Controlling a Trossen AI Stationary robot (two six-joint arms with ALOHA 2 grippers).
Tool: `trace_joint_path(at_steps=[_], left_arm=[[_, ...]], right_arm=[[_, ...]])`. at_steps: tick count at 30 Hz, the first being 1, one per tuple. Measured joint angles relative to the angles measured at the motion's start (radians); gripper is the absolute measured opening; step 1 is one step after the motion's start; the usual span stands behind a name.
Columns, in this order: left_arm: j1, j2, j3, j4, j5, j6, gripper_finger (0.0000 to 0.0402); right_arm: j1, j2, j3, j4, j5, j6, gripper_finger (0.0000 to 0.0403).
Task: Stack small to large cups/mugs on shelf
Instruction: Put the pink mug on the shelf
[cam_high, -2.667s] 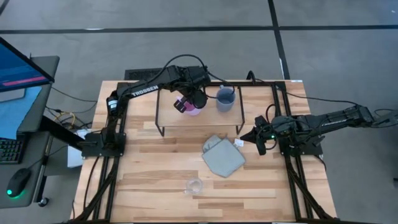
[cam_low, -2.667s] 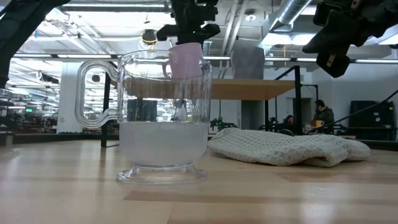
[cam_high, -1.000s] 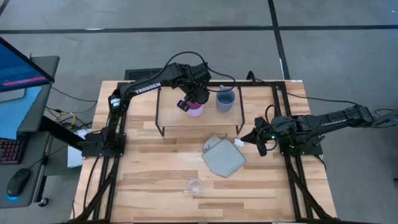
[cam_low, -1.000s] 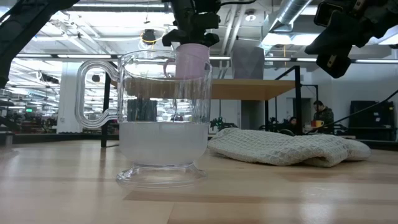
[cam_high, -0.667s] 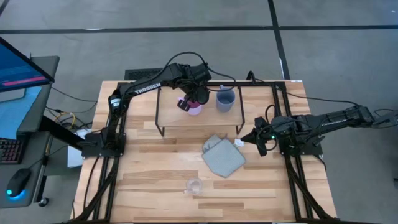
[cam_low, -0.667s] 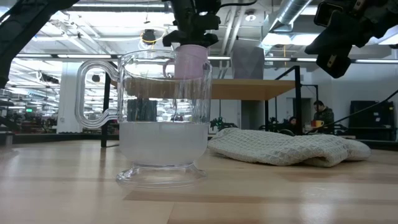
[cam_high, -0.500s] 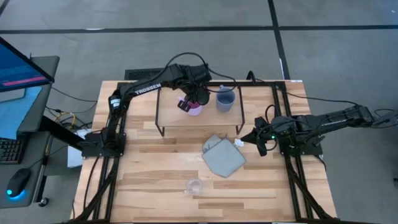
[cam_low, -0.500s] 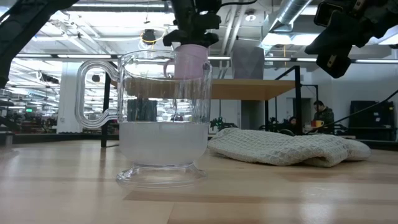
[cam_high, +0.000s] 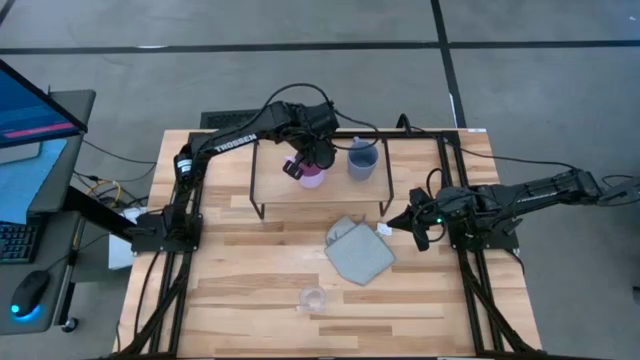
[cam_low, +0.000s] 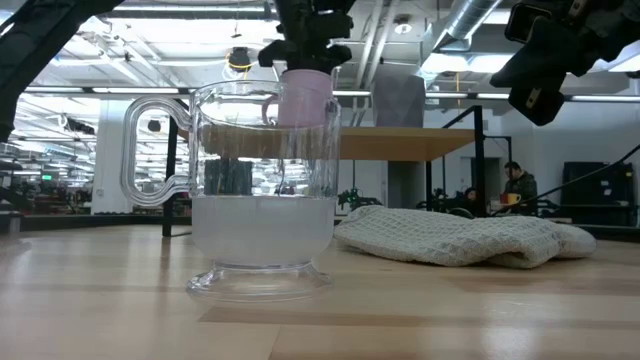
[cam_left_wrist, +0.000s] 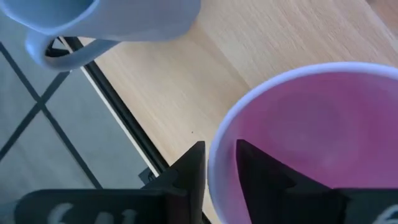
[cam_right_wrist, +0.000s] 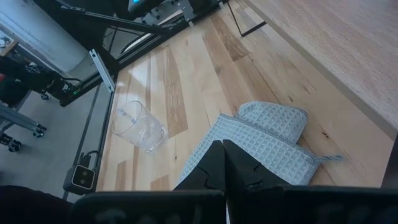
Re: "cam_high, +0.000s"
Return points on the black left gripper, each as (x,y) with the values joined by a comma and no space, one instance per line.
(317,130)

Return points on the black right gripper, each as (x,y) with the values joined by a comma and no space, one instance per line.
(434,212)

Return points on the pink plastic mug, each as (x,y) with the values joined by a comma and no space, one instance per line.
(314,180)

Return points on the blue-grey mug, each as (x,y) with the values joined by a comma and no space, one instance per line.
(362,162)

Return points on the small clear glass cup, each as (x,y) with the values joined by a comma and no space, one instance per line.
(312,298)

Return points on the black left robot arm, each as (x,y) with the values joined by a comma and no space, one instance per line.
(235,141)

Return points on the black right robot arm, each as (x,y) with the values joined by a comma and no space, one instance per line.
(540,192)

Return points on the wooden shelf black legs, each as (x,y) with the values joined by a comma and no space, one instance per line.
(270,186)

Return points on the white cloth tag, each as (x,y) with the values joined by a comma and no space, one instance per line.
(384,229)

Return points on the grey waffle cloth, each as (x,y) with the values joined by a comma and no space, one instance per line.
(360,252)

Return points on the black floor vent grate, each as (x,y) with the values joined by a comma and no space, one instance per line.
(225,119)

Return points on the white box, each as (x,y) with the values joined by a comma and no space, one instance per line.
(120,252)

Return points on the grey computer desk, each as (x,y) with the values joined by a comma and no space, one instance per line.
(60,175)

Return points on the computer monitor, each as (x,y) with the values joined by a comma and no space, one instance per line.
(30,112)

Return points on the light blue desk mat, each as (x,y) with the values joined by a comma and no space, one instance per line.
(22,185)

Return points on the black desk caster wheel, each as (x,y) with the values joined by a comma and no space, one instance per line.
(70,325)

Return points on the black keyboard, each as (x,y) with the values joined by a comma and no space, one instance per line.
(17,242)

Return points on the black computer mouse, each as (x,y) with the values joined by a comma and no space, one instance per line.
(29,292)

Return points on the black metal table frame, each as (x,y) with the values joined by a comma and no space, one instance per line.
(425,135)

